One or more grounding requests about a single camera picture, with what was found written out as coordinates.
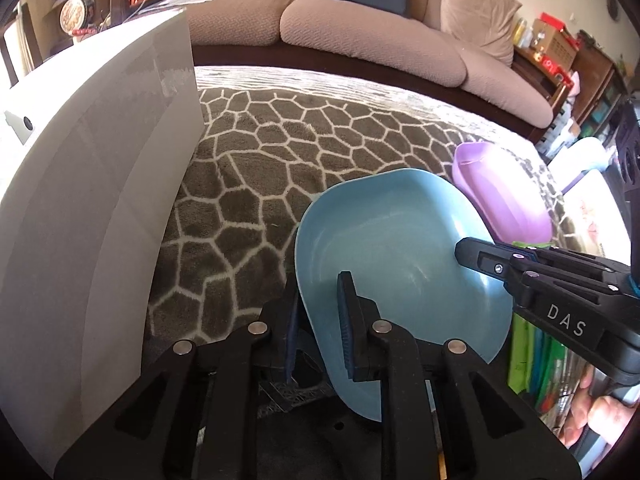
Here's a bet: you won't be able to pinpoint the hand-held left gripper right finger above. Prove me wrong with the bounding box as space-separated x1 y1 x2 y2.
337 271 583 480

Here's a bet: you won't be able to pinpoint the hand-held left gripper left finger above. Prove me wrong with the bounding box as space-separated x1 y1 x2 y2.
54 280 302 480

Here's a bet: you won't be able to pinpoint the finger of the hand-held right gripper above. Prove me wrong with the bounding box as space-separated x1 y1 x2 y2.
455 237 632 357
512 241 631 287

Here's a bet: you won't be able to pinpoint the purple plate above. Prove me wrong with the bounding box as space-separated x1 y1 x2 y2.
452 141 553 245

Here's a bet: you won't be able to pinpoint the blue plate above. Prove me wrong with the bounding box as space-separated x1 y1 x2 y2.
294 167 515 423

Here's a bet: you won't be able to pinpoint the white storage box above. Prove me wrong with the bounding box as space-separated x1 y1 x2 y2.
0 10 205 478

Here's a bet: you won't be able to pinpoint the person's right hand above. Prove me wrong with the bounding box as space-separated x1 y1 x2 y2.
557 364 634 453

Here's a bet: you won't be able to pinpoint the green printed packet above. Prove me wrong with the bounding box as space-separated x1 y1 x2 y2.
506 316 535 395

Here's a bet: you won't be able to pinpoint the white tray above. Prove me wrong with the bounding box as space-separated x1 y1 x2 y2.
562 137 632 261

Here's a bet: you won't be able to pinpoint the grey patterned blanket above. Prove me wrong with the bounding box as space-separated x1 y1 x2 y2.
145 65 626 411

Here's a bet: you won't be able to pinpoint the wooden cabinet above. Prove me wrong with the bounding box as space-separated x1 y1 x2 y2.
512 35 630 146

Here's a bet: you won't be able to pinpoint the cardboard box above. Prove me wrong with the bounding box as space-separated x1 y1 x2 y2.
530 17 581 71

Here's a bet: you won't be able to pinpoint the yellow bottle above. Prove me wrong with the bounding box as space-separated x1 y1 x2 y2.
512 17 533 49

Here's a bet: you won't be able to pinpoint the large beige pillow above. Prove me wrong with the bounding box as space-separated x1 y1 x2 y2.
440 0 523 66

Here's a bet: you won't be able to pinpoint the beige sofa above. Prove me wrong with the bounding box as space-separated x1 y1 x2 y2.
187 0 566 143

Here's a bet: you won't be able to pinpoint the white papers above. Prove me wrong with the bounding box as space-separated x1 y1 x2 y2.
137 0 224 14

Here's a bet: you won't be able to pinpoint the dark wooden chair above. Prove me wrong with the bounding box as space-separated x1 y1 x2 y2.
1 2 46 86

